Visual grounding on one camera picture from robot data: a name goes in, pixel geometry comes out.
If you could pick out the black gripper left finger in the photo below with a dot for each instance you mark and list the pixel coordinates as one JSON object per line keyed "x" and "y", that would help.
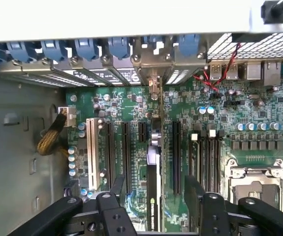
{"x": 116, "y": 221}

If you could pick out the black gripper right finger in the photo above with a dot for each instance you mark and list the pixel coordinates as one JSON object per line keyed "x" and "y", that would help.
{"x": 215, "y": 216}

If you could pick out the green graphics card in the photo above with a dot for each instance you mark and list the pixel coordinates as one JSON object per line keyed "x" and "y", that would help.
{"x": 153, "y": 172}

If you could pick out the CPU socket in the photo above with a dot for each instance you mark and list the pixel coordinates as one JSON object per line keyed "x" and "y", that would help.
{"x": 254, "y": 172}

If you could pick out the white expansion slot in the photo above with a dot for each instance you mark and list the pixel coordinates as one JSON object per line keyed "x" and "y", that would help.
{"x": 92, "y": 152}

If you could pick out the short black expansion slot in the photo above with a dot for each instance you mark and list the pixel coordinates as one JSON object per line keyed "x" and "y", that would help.
{"x": 142, "y": 132}

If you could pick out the green motherboard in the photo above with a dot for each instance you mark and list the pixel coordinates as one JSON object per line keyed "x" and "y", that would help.
{"x": 254, "y": 108}

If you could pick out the rear port block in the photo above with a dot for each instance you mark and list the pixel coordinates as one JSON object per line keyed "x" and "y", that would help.
{"x": 253, "y": 71}

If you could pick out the blue slot cover clip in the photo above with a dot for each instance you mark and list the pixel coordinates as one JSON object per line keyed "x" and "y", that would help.
{"x": 119, "y": 48}
{"x": 188, "y": 45}
{"x": 53, "y": 50}
{"x": 19, "y": 51}
{"x": 87, "y": 49}

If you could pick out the open grey PC case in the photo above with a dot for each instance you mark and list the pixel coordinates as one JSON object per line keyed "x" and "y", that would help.
{"x": 254, "y": 46}

